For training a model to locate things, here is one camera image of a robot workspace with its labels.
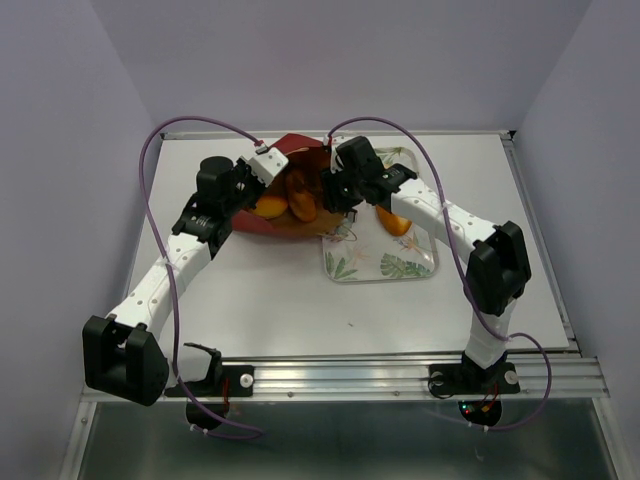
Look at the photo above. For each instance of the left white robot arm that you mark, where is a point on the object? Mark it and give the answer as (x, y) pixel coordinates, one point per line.
(122, 356)

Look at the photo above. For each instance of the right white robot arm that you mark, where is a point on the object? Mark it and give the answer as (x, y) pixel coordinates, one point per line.
(491, 259)

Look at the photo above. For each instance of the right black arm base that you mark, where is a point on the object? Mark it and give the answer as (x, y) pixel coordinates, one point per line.
(479, 389)

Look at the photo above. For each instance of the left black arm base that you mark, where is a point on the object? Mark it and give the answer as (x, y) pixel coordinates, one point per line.
(221, 384)

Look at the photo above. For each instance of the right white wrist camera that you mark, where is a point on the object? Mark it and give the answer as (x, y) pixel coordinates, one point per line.
(335, 160)

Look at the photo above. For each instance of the aluminium mounting rail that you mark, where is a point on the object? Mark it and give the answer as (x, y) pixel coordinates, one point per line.
(404, 377)

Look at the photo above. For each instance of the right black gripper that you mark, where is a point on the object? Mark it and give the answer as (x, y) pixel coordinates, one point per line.
(330, 197)

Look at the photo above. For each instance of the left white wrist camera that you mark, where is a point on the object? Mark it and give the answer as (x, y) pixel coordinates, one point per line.
(267, 165)

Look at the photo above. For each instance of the floral patterned tray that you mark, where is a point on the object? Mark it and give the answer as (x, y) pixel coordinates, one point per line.
(360, 249)

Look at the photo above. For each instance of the red brown paper bag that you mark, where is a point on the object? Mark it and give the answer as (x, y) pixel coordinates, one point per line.
(305, 153)

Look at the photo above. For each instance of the long orange baguette bread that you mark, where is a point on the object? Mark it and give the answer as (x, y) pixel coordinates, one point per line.
(300, 199)

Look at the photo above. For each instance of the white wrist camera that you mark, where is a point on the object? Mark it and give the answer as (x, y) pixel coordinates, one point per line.
(267, 165)
(335, 160)

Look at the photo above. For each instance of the metal serving tongs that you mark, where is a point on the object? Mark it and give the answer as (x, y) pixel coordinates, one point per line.
(313, 183)

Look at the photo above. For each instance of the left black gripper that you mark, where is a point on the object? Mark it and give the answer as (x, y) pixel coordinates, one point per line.
(243, 168)

